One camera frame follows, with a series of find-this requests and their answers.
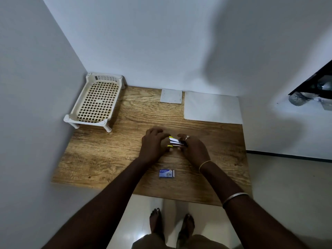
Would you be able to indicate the person's right hand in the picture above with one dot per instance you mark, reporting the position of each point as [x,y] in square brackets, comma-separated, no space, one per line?
[195,152]

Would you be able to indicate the person's left hand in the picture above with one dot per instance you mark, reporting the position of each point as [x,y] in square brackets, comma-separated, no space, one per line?
[153,147]

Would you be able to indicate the yellow and silver stapler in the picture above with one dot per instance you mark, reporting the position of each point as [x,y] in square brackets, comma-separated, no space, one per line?
[176,142]

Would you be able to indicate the small blue staple box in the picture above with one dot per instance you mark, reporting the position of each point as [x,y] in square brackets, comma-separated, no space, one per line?
[166,173]

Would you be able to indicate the large white paper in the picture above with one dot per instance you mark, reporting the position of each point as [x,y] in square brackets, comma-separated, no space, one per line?
[212,107]

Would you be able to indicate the small white paper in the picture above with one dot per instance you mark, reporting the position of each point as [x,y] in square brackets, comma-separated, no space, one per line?
[171,96]

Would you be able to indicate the white plastic lattice tray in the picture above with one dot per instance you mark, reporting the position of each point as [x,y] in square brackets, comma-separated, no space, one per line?
[97,101]

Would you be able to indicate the person's right forearm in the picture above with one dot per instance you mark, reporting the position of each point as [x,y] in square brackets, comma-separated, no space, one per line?
[246,210]

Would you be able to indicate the person's left forearm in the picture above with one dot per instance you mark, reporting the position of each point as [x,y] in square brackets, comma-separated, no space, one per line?
[101,204]

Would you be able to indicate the person's right foot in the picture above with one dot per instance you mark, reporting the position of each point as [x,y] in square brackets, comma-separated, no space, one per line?
[186,226]

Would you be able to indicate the person's foot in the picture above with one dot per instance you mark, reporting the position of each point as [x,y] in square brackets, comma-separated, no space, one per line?
[186,226]
[156,223]

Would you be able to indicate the person's left foot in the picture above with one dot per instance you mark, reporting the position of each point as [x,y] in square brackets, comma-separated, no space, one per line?
[156,223]

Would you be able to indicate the yellow wrist thread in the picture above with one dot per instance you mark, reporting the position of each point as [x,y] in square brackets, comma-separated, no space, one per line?
[205,165]

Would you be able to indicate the silver bangle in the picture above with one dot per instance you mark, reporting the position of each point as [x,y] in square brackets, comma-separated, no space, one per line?
[234,197]

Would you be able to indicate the olive trousers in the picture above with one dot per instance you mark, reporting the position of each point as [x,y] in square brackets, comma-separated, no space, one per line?
[181,243]

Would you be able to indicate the grey round container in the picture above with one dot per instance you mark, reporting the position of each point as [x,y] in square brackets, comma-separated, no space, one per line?
[301,99]

